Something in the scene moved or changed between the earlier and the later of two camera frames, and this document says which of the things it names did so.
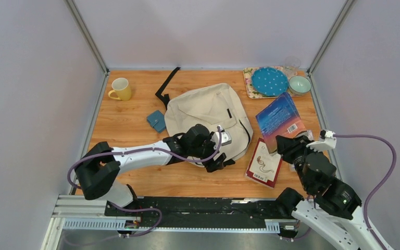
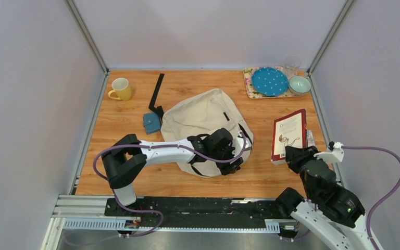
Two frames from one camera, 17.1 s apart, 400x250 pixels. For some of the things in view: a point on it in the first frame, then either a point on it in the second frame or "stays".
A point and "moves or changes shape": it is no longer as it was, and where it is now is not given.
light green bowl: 299,85 stays
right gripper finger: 287,145 to 296,155
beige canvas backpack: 213,104 moves or changes shape
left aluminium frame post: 73,9 stays
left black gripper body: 207,150 to 226,167
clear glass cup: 292,65 stays
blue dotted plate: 269,82 stays
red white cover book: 263,167 to 290,130
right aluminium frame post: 345,10 stays
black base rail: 199,209 stays
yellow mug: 121,86 stays
